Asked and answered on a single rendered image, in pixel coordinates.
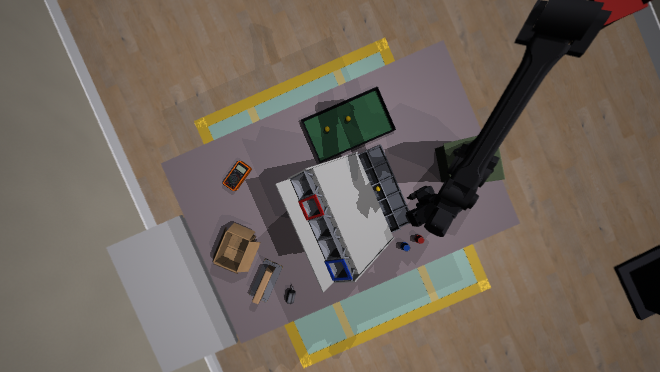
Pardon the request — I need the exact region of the orange digital multimeter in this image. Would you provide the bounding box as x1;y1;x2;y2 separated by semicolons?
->
223;161;252;191

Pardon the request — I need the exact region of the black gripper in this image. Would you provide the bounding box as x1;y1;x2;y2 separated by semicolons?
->
407;186;437;208

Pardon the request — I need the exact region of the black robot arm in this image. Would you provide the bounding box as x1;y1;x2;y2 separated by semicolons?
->
406;0;612;237

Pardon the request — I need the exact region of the blue square band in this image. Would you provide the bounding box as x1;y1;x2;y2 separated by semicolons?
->
325;259;352;281

